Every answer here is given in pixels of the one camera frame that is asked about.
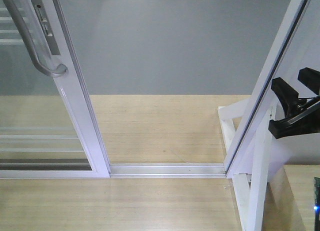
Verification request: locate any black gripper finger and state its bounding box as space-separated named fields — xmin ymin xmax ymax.
xmin=268 ymin=97 xmax=320 ymax=139
xmin=271 ymin=77 xmax=320 ymax=120

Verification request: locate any grey metal door handle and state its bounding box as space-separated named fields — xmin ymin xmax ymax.
xmin=2 ymin=0 xmax=68 ymax=78

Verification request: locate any white sliding glass door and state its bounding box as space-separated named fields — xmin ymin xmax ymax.
xmin=0 ymin=0 xmax=110 ymax=179

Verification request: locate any grey door lock plate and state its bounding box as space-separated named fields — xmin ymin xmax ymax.
xmin=31 ymin=0 xmax=61 ymax=56

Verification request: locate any light wooden box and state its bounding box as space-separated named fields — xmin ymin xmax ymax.
xmin=262 ymin=164 xmax=320 ymax=231

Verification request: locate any white triangular support brace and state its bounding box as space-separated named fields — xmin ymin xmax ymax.
xmin=217 ymin=98 xmax=276 ymax=231

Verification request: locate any wooden platform board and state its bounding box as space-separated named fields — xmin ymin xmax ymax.
xmin=0 ymin=94 xmax=246 ymax=231

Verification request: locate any aluminium floor track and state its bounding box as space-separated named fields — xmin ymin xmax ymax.
xmin=110 ymin=163 xmax=226 ymax=179

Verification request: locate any white door frame post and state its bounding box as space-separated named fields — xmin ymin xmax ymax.
xmin=218 ymin=0 xmax=312 ymax=179

